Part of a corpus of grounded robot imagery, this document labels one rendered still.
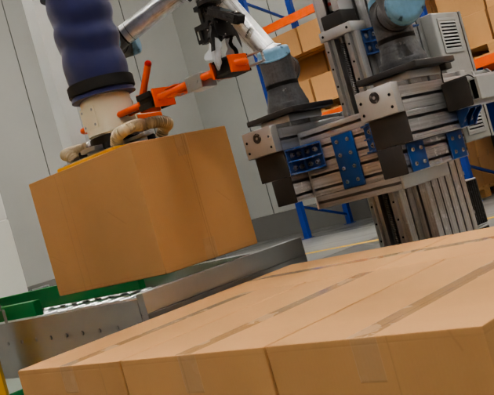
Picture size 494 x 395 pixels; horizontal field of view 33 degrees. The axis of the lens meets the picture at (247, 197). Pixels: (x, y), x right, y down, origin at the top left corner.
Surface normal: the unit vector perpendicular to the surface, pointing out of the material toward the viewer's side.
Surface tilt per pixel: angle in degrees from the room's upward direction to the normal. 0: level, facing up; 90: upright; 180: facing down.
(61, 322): 90
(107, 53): 75
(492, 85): 90
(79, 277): 90
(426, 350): 90
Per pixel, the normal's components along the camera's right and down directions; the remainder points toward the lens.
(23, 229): 0.68, -0.19
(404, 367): -0.67, 0.18
